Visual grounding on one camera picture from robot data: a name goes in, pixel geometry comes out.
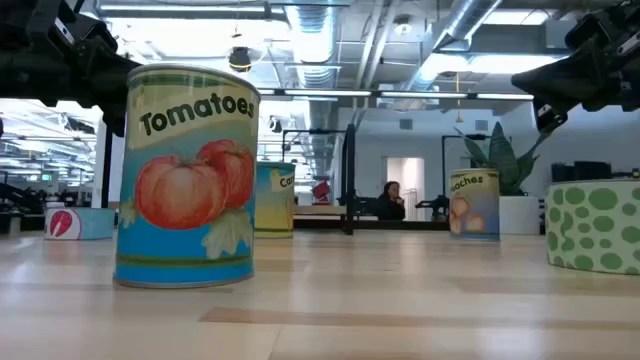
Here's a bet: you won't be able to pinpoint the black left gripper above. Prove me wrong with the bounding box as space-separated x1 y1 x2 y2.
0 0 142 137

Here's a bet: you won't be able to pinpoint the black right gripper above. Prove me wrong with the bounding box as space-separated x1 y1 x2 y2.
510 0 640 134

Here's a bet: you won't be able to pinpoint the tomatoes can blue label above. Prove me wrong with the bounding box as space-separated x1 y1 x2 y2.
112 63 262 290

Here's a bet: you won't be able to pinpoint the salmon can light blue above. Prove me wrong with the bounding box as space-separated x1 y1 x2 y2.
43 207 117 241

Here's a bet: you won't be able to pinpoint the white can green dots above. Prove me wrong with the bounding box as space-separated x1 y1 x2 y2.
544 178 640 276

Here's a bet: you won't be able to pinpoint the peaches can blue label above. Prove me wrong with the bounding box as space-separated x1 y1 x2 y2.
448 168 501 242

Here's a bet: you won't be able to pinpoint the carrots can yellow blue label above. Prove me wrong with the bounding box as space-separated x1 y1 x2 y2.
253 160 297 240

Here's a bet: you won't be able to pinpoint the green snake plant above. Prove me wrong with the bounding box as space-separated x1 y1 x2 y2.
453 121 551 197

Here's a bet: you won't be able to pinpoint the black monitors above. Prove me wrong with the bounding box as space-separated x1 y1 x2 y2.
551 160 614 184

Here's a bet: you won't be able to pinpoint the yellow hanging pendant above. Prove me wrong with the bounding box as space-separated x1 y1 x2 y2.
453 72 464 124

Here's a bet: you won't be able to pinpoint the white round planter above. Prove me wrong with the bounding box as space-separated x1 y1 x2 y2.
498 194 541 236

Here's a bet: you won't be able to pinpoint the black metal stand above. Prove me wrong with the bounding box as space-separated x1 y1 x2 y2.
441 133 491 199

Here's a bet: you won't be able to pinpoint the person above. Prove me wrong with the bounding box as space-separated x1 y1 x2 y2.
375 180 407 222

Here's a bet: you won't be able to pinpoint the red object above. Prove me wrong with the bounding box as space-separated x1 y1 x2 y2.
312 180 331 205

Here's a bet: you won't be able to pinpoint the black ceiling camera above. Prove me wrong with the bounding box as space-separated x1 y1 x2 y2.
228 46 253 74

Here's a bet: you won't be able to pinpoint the silver spiral ventilation duct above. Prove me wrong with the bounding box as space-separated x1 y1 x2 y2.
287 0 337 174

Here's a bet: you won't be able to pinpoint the black ceiling light rail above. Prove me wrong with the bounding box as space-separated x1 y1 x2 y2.
257 88 535 101

